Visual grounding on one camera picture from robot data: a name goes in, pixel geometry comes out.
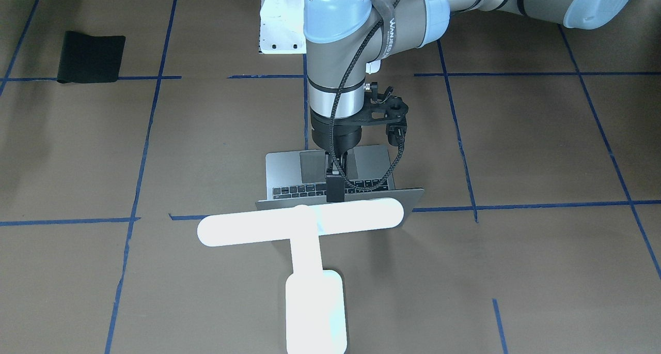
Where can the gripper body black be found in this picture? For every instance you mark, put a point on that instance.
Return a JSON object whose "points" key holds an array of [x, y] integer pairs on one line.
{"points": [[324, 133]]}

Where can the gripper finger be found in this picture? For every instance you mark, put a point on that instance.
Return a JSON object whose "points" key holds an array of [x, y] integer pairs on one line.
{"points": [[344, 163], [334, 180]]}

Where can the grey laptop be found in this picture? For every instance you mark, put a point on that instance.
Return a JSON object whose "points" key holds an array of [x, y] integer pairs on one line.
{"points": [[297, 178]]}

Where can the black mouse pad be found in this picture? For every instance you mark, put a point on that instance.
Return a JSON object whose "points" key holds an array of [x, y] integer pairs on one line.
{"points": [[86, 59]]}

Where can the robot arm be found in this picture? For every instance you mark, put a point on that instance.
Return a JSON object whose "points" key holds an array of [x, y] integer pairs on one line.
{"points": [[343, 36]]}

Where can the white desk lamp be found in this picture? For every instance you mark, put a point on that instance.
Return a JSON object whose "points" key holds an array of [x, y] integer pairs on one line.
{"points": [[314, 297]]}

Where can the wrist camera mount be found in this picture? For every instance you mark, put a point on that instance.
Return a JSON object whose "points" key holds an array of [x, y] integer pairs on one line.
{"points": [[384, 109]]}

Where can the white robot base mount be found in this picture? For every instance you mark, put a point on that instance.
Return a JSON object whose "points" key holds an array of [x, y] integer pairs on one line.
{"points": [[282, 27]]}

